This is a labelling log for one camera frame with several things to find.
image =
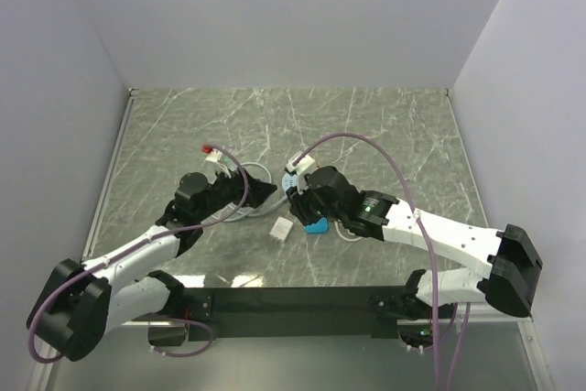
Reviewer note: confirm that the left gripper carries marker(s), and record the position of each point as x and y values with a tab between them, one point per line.
257	190

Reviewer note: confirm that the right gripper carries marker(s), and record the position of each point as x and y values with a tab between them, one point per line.
298	206

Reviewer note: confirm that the round light blue power strip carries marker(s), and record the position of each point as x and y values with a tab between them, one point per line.
289	181

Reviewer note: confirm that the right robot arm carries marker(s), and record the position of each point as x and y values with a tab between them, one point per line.
500	268

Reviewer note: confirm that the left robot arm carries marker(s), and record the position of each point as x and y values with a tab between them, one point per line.
82	301

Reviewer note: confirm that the white square plug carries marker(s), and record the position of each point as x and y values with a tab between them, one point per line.
281	229

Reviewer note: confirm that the blue square adapter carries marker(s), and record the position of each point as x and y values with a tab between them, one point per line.
319	227

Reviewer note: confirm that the black base beam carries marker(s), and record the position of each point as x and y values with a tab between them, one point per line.
306	311

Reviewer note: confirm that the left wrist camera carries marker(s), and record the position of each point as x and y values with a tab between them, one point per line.
217	161

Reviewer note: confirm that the aluminium rail frame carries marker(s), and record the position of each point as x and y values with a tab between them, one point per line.
364	133

